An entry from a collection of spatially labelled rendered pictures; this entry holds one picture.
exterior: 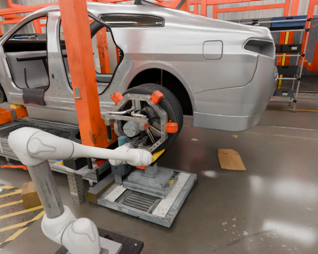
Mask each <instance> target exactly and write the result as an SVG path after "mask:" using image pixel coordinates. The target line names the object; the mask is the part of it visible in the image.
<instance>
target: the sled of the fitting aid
mask: <svg viewBox="0 0 318 254"><path fill-rule="evenodd" d="M177 181H178V174H175V173H173V175H172V176H171V178H170V179H169V180H168V182H167V183H166V184H165V185H164V187H163V188H158V187H154V186H150V185H146V184H142V183H138V182H134V181H131V180H128V176H127V177H126V178H125V179H124V180H123V187H124V188H128V189H131V190H134V191H138V192H141V193H145V194H148V195H152V196H156V197H159V198H163V199H166V197H167V196H168V194H169V193H170V191H171V190H172V188H173V187H174V185H175V184H176V183H177Z"/></svg>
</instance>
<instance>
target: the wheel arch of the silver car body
mask: <svg viewBox="0 0 318 254"><path fill-rule="evenodd" d="M161 69H162V68H157V67H150V68H145V69H143V70H141V71H139V72H138V73H136V74H135V75H134V76H133V77H132V79H131V80H130V82H129V83H128V85H127V87H126V90H128V89H130V88H133V87H136V86H139V85H142V84H146V83H155V84H156V83H157V82H158V84H159V85H161ZM162 70H163V87H166V88H167V89H168V90H170V91H171V92H172V93H173V94H174V95H175V96H176V98H177V99H178V101H179V103H180V106H181V107H182V112H183V115H191V116H193V121H194V111H193V104H192V100H191V97H190V95H189V93H188V91H187V89H186V87H185V85H184V84H183V83H182V81H181V80H180V79H179V78H178V77H177V76H175V75H174V74H173V73H171V72H170V71H168V70H165V69H162ZM126 90H125V91H126ZM143 103H144V101H143V100H142V109H143ZM193 121H192V126H193Z"/></svg>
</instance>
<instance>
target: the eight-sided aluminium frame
mask: <svg viewBox="0 0 318 254"><path fill-rule="evenodd" d="M150 97H151V95H148V94H147V95H144V94H132V93H131V94H126V95H125V96H123V98H122V99H121V100H120V102H119V103H118V104H117V105H116V107H115V108H114V109H113V111H115V112H120V110H121V108H122V107H123V106H124V105H125V104H126V103H127V101H128V100H129V99H131V100H132V99H134V100H143V101H146V102H147V103H148V104H149V105H150V106H151V107H152V108H153V110H154V111H155V112H156V113H157V114H158V115H159V116H160V117H161V138H160V139H159V140H158V141H157V142H156V143H155V144H154V145H152V146H151V147H150V146H146V148H142V147H140V146H139V147H137V149H142V150H146V151H148V152H150V153H151V152H152V151H154V150H155V149H156V148H157V147H158V146H159V145H160V144H161V143H163V142H164V141H165V140H166V139H167V138H168V133H167V132H165V124H167V123H168V114H167V113H166V112H165V111H164V110H163V109H162V108H161V106H160V105H159V104H158V103H157V104H154V103H152V102H151V101H150V100H149V99H150ZM114 130H115V133H116V135H118V137H120V136H126V137H127V138H128V141H130V139H129V137H128V136H127V135H126V134H125V133H124V132H123V131H122V129H121V120H118V119H116V122H115V123H114Z"/></svg>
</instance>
